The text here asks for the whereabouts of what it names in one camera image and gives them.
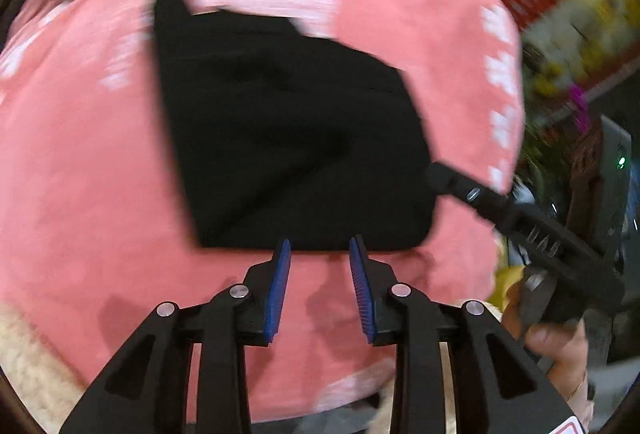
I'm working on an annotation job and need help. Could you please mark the white fluffy blanket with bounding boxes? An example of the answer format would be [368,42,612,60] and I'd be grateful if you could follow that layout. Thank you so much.
[0,303,86,433]

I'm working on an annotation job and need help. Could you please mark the black long-sleeve garment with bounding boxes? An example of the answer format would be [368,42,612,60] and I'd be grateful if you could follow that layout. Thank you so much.
[153,0,435,251]

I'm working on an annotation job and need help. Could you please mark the purple orchid flowers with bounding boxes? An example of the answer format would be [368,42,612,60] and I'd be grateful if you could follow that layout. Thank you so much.
[568,84,591,135]

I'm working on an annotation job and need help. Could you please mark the person's right hand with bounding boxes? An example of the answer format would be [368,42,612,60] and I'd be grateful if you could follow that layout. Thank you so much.
[501,281,594,430]

